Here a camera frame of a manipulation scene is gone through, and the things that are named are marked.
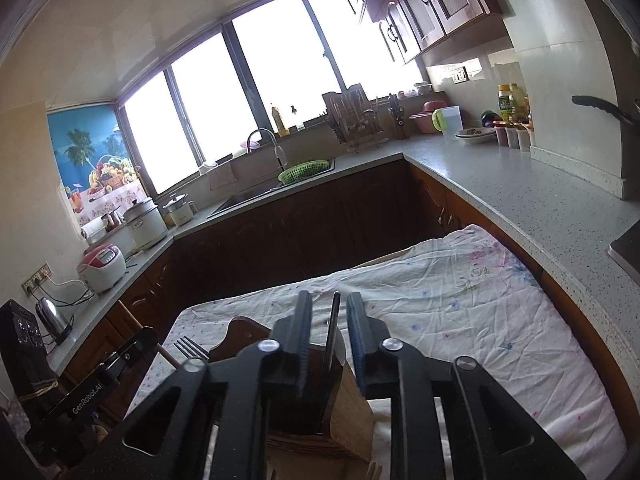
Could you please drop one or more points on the white jug green lid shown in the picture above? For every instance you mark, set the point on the white jug green lid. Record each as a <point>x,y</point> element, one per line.
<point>448,121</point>

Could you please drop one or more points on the pink plastic basin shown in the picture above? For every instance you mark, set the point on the pink plastic basin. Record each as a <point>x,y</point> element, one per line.
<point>423,120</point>

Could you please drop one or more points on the large white rice cooker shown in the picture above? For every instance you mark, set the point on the large white rice cooker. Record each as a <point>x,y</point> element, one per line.
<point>146,224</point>

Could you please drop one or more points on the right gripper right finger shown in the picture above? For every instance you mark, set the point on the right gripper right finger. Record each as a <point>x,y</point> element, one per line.
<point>448,417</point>

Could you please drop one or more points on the upper wooden cabinets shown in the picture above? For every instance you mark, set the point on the upper wooden cabinets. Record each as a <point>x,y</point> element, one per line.
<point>436,31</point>

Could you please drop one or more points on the metal fork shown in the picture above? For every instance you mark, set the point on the metal fork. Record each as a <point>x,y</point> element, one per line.
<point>190,349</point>

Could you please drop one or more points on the tropical fruit poster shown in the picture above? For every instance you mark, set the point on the tropical fruit poster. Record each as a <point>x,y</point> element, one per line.
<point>94,163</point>

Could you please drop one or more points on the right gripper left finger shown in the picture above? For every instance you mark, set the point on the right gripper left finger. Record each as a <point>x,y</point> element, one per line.
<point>210,420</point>

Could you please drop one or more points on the yellow oil bottle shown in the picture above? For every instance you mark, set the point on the yellow oil bottle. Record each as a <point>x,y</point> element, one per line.
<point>512,103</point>

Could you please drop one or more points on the black wok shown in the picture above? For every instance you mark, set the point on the black wok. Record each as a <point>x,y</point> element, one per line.
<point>607,107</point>

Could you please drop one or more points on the green sink basket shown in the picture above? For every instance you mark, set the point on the green sink basket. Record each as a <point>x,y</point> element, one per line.
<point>303,171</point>

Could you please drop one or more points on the gas stove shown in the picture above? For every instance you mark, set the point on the gas stove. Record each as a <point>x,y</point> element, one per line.
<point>625,251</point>

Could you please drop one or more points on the white floral tablecloth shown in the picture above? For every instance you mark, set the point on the white floral tablecloth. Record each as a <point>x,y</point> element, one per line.
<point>463,294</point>

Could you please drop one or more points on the paper towel roll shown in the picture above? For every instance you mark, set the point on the paper towel roll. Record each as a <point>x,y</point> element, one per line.
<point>94,230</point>

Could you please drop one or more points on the wall power outlet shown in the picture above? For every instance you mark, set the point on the wall power outlet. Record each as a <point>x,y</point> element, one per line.
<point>36,281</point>

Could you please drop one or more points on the wooden utensil holder box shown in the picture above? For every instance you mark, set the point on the wooden utensil holder box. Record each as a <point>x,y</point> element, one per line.
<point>320,399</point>

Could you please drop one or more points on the wooden dish rack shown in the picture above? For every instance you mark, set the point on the wooden dish rack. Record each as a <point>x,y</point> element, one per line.
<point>354,119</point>

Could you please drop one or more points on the yellow bottle on windowsill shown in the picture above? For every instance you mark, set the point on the yellow bottle on windowsill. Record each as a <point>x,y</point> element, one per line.
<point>277,118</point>

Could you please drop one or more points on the red white rice cooker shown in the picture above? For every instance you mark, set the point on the red white rice cooker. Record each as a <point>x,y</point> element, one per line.
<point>102,268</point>

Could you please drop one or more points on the steel electric kettle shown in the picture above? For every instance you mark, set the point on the steel electric kettle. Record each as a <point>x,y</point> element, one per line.
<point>53,320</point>

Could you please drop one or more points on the white plate with food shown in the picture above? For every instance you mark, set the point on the white plate with food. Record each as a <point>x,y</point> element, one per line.
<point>473,136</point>

